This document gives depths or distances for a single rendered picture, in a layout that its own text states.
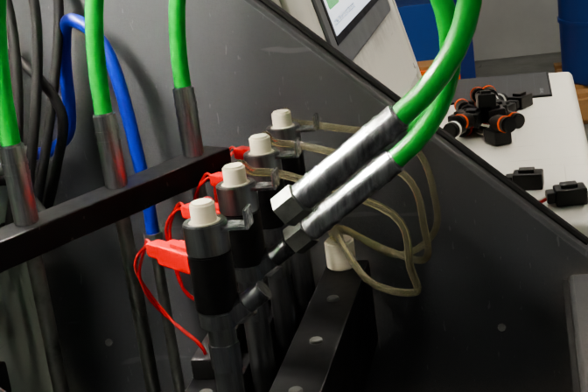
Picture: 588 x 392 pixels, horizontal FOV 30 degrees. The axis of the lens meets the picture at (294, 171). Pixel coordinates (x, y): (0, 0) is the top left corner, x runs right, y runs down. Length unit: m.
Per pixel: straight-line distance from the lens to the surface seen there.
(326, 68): 0.96
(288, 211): 0.66
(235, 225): 0.67
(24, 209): 0.81
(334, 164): 0.64
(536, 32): 7.17
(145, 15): 0.99
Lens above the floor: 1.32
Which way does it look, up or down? 15 degrees down
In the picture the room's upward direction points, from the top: 8 degrees counter-clockwise
